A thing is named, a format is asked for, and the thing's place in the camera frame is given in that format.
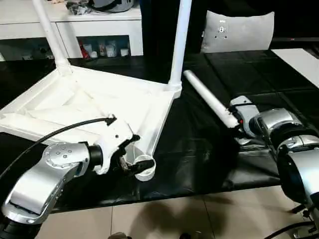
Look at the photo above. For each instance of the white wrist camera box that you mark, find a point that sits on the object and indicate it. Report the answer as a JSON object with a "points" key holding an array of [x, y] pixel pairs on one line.
{"points": [[245, 109], [114, 137]]}

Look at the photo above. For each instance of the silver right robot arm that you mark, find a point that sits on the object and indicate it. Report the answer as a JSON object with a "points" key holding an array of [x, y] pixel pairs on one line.
{"points": [[294, 139]]}

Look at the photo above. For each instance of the white plastic table top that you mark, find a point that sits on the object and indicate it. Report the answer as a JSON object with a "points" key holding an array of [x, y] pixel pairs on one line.
{"points": [[87, 99]]}

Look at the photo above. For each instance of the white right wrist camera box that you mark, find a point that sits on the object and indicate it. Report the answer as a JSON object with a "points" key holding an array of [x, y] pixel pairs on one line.
{"points": [[245, 109]]}

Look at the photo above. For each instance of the white sideboard with glass doors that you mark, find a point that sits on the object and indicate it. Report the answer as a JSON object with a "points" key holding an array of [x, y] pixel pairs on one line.
{"points": [[74, 27]]}

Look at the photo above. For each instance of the black cabinet with gold label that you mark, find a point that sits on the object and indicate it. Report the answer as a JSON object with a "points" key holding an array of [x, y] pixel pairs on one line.
{"points": [[159, 25]]}

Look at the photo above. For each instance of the white flat panel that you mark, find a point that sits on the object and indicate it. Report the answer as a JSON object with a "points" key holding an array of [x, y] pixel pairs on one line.
{"points": [[299, 64]]}

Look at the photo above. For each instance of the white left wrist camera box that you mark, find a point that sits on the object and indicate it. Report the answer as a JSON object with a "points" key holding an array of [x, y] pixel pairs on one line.
{"points": [[114, 137]]}

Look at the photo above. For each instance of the grey cushion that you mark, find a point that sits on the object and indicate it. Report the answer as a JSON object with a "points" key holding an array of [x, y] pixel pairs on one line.
{"points": [[239, 30]]}

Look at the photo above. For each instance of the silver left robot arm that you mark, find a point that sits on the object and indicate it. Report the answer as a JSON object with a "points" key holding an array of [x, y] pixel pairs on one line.
{"points": [[49, 169]]}

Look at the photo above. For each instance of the white plastic table leg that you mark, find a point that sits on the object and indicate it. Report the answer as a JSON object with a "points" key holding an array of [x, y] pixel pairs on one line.
{"points": [[180, 44], [211, 97], [52, 37]]}

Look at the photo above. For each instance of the black quilted mat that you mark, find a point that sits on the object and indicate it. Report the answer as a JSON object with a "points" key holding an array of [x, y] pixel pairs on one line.
{"points": [[249, 74]]}

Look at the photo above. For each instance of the grey helmet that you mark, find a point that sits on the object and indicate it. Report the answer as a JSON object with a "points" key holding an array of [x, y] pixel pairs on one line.
{"points": [[112, 5]]}

